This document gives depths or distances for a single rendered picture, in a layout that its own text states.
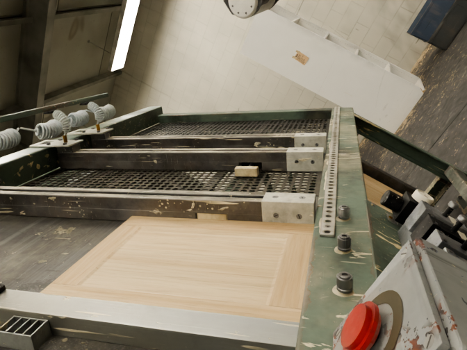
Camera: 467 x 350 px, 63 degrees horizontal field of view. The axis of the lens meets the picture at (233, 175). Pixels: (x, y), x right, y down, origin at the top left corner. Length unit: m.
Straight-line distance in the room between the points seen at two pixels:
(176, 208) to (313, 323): 0.54
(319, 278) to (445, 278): 0.42
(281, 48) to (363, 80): 0.99
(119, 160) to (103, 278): 0.83
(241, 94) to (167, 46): 1.46
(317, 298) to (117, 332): 0.31
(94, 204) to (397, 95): 4.01
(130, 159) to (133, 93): 5.84
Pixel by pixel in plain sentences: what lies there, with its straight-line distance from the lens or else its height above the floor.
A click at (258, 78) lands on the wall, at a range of 6.33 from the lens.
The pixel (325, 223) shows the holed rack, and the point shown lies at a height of 0.89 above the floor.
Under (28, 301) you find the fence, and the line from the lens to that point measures 0.78.
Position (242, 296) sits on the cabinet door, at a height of 0.98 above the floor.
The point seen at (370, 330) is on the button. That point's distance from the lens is 0.28.
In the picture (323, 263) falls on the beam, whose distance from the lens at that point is 0.72.
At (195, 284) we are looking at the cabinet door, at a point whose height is 1.06.
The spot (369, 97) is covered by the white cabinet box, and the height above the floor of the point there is 0.47.
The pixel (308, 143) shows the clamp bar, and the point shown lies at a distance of 1.58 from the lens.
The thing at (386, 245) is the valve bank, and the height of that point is 0.78.
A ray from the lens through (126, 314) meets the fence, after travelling 0.67.
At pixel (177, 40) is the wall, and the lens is 6.72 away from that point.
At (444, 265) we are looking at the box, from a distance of 0.30.
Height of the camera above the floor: 1.05
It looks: 4 degrees up
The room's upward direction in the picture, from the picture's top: 61 degrees counter-clockwise
